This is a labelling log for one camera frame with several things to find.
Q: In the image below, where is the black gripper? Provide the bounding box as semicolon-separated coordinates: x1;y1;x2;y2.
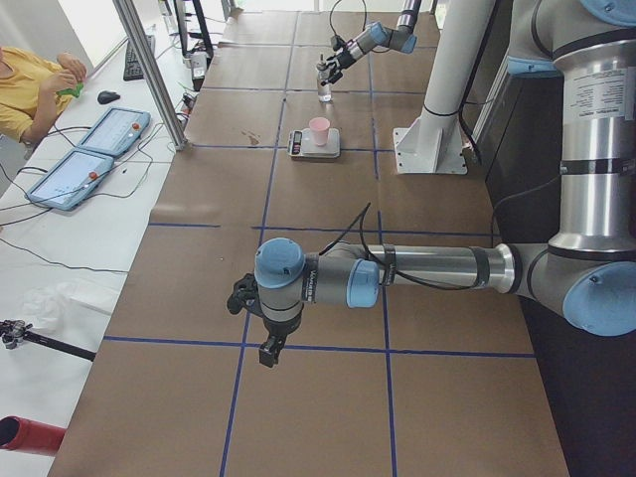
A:
322;45;357;84
258;313;301;367

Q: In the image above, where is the clear glass sauce bottle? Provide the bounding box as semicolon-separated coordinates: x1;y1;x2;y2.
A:
316;55;332;103

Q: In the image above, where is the pink paper cup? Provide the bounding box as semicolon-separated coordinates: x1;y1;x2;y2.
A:
309;116;331;146

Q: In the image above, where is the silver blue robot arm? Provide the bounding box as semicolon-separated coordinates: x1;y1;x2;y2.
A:
228;1;635;367
317;1;421;86

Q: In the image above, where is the silver digital kitchen scale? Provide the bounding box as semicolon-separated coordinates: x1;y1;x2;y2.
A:
287;128;341;159

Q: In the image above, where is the black clamp stand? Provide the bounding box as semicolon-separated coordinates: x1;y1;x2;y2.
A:
173;0;215;91

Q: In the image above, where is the black keyboard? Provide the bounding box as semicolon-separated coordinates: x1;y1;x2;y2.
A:
122;41;144;81

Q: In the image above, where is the white crumpled plastic bag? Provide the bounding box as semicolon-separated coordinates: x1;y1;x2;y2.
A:
19;281;118;339

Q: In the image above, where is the upper blue teach pendant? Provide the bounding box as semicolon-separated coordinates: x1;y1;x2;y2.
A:
77;107;151;158

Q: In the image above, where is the blue teach pendant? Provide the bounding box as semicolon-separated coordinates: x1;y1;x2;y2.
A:
25;148;114;212
77;107;151;158

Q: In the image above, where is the black computer mouse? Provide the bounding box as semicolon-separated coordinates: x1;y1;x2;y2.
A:
97;90;120;105

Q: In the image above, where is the green plastic clip tool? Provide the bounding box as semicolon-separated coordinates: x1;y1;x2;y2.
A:
57;82;83;98

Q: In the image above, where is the lower blue teach pendant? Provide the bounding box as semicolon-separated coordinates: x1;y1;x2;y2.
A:
25;148;114;212

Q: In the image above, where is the red cylinder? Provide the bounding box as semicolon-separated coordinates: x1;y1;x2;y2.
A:
1;416;66;456

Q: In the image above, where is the person in yellow shirt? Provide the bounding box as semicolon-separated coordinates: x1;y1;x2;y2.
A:
1;47;87;146

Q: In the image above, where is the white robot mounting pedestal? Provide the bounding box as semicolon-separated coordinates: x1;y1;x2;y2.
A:
394;0;496;175

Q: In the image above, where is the aluminium frame post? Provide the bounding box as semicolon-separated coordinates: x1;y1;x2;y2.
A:
112;0;187;151

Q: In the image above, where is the black camera tripod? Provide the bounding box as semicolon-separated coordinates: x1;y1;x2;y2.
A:
1;320;96;362

